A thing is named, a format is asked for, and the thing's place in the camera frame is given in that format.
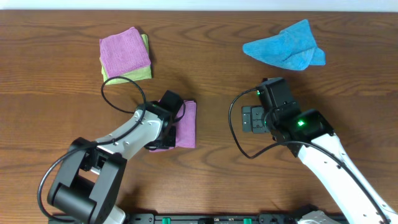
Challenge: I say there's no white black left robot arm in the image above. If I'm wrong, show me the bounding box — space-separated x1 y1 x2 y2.
37 100 185 223

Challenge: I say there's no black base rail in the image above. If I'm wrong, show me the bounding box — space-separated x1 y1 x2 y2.
124 205 317 224

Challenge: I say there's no purple microfiber cloth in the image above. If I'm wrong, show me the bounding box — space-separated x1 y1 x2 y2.
150 100 197 152

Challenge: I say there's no folded purple cloth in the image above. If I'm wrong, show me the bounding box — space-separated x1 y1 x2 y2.
99 27 151 78

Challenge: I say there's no folded green cloth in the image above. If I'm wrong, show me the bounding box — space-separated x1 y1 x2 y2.
107 34 152 85

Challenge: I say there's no blue microfiber cloth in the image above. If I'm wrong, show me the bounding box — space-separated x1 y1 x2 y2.
243 19 326 71

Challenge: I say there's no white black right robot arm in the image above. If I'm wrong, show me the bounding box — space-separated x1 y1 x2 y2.
242 106 397 223

